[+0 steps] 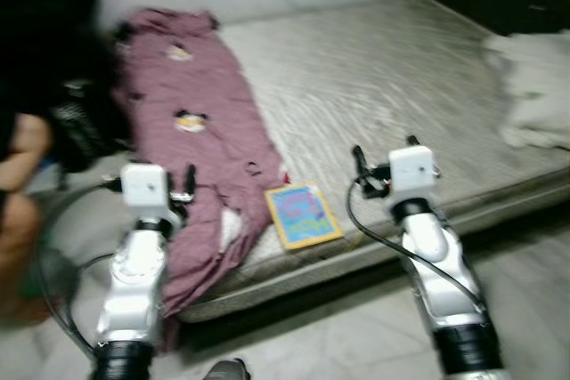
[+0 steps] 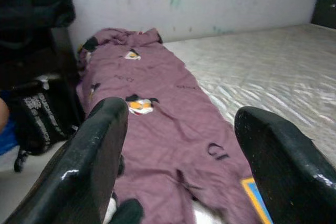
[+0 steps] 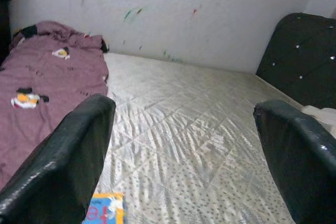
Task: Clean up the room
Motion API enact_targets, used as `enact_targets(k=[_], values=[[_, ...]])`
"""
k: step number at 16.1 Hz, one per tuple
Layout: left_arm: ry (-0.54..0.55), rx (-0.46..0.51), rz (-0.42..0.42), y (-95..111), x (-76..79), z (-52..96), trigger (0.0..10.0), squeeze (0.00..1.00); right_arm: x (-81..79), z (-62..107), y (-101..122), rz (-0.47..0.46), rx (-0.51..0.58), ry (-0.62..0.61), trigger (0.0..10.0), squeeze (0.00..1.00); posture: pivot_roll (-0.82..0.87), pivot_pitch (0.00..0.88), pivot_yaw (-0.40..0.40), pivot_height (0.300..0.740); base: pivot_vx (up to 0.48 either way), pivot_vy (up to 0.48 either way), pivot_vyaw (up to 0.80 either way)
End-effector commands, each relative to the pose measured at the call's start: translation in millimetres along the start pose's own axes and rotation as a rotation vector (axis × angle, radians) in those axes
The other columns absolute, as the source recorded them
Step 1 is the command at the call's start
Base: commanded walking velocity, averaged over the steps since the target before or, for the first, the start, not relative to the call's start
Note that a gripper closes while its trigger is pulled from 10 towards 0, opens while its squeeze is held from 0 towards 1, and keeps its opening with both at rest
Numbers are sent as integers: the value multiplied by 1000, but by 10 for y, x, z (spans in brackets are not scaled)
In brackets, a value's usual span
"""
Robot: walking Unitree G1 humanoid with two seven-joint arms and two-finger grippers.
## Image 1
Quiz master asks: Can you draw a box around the purple cartoon print blanket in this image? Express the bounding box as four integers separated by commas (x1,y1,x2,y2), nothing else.
111,8,288,350

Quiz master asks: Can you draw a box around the colourful yellow-edged picture book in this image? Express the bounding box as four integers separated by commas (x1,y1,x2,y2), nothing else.
265,182,344,252

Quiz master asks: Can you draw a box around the grey quilted mattress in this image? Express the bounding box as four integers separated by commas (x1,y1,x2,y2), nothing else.
53,0,570,323

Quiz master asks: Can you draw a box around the black backpack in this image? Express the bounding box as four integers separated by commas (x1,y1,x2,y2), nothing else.
49,77,134,174

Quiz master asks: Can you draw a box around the dark bed base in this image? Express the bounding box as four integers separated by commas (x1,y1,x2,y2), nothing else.
183,206,570,345

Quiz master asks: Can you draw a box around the person in black clothes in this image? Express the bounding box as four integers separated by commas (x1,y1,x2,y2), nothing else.
0,0,117,323

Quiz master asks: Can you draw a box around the silver left robot leg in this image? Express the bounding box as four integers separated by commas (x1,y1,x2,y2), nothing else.
203,358,252,380

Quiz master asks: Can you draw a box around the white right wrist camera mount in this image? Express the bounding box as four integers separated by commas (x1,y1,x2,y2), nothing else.
387,146,439,198

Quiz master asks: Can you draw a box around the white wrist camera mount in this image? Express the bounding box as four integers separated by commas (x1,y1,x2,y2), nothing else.
120,164,172,221
387,146,439,198

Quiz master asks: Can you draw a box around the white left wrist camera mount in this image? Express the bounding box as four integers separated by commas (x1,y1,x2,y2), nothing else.
120,164,172,221

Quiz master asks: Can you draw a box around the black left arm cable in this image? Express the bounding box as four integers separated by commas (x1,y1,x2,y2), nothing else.
36,178,126,359

